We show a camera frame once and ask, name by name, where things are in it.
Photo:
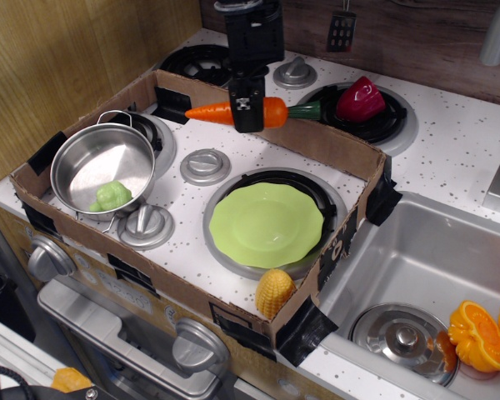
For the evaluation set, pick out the yellow toy corn cob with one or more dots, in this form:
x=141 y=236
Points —
x=274 y=288

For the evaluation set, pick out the black front right burner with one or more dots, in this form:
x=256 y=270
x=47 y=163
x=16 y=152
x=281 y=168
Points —
x=327 y=199

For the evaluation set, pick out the yellow object bottom left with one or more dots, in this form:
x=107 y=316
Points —
x=69 y=379

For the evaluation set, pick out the light green plastic plate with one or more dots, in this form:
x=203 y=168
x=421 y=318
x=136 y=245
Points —
x=266 y=225

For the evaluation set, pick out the black back left burner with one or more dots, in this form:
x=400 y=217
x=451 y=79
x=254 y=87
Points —
x=208 y=63

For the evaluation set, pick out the dark red toy pepper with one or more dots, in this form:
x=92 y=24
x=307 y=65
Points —
x=360 y=102

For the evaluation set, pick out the hanging metal spatula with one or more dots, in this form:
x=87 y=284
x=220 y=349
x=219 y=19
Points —
x=342 y=29

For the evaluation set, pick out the orange toy half fruit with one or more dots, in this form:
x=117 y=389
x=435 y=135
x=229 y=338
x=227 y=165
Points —
x=476 y=337

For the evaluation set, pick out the small steel pot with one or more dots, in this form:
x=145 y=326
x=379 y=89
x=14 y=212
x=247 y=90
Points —
x=111 y=150

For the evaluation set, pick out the silver stove knob lower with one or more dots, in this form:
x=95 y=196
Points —
x=146 y=228

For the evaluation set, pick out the silver stove knob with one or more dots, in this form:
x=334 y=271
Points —
x=146 y=228
x=205 y=167
x=296 y=74

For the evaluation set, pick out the silver oven door handle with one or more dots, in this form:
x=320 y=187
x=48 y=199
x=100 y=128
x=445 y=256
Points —
x=136 y=355

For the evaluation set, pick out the brown cardboard fence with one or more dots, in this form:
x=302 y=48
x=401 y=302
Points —
x=183 y=269

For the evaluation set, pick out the silver oven knob left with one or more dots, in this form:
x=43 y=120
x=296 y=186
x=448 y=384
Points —
x=48 y=260

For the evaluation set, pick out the green toy vegetable piece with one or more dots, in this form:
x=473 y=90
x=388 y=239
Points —
x=110 y=196

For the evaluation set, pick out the black back right burner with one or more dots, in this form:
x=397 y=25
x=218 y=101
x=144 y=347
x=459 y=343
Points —
x=393 y=130

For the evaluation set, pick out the steel sink basin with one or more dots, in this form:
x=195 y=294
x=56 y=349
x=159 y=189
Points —
x=425 y=254

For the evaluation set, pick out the steel pot lid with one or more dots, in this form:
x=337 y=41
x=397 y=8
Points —
x=410 y=337

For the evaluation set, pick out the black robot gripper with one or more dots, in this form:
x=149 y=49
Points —
x=255 y=40

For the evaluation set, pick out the silver oven knob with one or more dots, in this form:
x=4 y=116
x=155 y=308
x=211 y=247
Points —
x=196 y=348
x=48 y=260

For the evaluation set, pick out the silver stove knob upper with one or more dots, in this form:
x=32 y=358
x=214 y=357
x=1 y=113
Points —
x=205 y=167

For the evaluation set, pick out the silver oven knob right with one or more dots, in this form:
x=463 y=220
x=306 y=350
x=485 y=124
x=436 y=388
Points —
x=196 y=348

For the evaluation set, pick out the black front left burner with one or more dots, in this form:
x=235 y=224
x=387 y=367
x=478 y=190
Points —
x=161 y=138

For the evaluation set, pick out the silver stove knob back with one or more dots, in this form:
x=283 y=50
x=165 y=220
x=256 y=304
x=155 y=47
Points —
x=296 y=74

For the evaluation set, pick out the black burner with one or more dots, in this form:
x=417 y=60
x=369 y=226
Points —
x=393 y=130
x=161 y=138
x=208 y=63
x=327 y=199

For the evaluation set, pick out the orange plastic toy carrot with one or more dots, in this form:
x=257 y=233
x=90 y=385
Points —
x=275 y=112

